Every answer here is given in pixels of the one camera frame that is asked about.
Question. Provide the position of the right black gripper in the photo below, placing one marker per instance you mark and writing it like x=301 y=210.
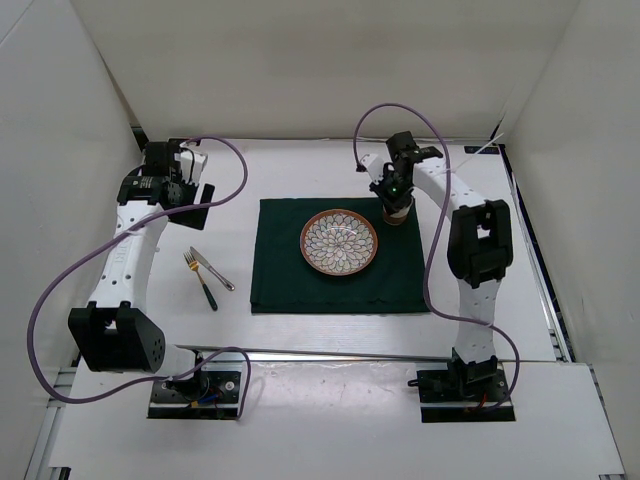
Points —
x=390 y=203

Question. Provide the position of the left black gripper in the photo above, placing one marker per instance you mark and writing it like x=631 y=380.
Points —
x=192 y=218

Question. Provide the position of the metal cup with cork base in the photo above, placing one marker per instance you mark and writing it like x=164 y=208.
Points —
x=396 y=218

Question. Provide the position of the gold fork with green handle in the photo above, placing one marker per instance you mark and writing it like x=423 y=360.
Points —
x=194 y=267

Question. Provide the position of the floral patterned ceramic plate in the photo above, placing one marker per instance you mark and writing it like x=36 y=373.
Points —
x=338 y=242

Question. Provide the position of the dark green cloth napkin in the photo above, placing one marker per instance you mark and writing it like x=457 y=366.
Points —
x=283 y=282

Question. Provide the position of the silver table knife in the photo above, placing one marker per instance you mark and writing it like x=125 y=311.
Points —
x=206 y=264

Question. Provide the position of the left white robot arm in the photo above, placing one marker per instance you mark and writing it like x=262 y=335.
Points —
x=113 y=332

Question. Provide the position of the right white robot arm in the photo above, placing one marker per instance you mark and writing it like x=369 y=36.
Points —
x=479 y=248

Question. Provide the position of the dark label sticker right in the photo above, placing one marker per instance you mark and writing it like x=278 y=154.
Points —
x=483 y=150

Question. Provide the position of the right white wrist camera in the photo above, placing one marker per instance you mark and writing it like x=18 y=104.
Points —
x=373 y=165

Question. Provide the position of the metal rail bar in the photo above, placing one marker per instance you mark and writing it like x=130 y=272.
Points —
x=280 y=352

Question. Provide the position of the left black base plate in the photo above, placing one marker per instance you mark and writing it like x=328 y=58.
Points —
x=217 y=390

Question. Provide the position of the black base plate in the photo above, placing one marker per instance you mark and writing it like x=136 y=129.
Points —
x=441 y=403
x=217 y=390

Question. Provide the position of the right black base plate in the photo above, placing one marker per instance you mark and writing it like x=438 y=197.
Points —
x=441 y=403

